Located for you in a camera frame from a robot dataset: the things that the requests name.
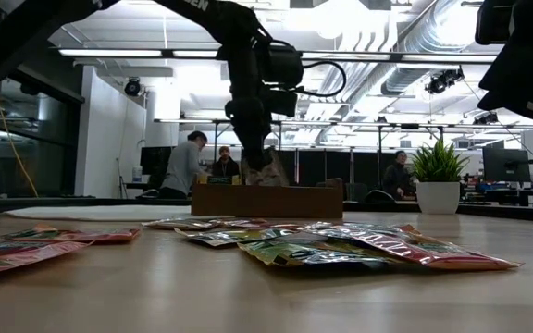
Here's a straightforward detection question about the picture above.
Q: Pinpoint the person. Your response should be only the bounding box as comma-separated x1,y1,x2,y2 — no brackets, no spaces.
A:
382,150,418,201
158,130,210,200
211,145,242,179

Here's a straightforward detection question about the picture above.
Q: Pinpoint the black overhead light bar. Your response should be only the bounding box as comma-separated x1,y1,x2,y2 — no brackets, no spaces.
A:
48,45,499,65

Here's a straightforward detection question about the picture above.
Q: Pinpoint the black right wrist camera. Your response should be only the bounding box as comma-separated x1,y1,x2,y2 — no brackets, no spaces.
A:
474,0,518,46

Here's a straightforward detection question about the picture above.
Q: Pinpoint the black computer monitor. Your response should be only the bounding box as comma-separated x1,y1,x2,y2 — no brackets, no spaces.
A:
139,146,175,190
482,146,531,184

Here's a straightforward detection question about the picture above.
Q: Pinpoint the yellow hanging cable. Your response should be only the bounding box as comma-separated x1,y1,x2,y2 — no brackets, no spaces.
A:
0,87,40,199

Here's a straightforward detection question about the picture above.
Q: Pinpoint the white round woven placemat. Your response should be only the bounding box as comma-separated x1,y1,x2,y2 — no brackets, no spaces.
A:
5,204,193,222

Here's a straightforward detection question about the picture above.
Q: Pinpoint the wooden three-compartment box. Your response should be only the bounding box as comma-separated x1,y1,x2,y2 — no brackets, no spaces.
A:
191,178,344,220

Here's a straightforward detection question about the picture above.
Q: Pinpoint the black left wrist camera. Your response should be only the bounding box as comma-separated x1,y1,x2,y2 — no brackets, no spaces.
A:
264,88,299,118

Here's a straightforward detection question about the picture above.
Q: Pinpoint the black overhead camera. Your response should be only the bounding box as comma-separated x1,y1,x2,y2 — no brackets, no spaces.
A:
124,77,143,98
426,67,465,96

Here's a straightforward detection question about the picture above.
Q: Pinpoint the red peach tea bag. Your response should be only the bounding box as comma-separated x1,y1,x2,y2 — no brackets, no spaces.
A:
0,239,93,279
1,223,142,245
222,217,304,231
321,224,525,272

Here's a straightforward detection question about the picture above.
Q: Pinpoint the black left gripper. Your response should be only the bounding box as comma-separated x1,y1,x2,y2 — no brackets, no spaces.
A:
225,94,275,172

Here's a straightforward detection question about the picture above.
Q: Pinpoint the black office chair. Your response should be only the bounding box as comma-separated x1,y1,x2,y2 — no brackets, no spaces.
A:
362,188,398,204

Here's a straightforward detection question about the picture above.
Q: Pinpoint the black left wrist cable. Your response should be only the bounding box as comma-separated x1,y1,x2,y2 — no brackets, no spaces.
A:
293,59,348,99

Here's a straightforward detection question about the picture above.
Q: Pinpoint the green plant in white pot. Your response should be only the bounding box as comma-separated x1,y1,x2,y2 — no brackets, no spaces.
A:
409,138,471,216

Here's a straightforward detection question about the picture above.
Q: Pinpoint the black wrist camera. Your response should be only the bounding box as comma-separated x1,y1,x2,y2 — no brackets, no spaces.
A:
474,0,518,46
264,88,299,118

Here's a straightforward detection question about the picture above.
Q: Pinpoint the beige vanilla apple tea bag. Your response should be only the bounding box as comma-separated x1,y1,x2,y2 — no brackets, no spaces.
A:
241,146,291,187
303,227,388,241
141,216,225,232

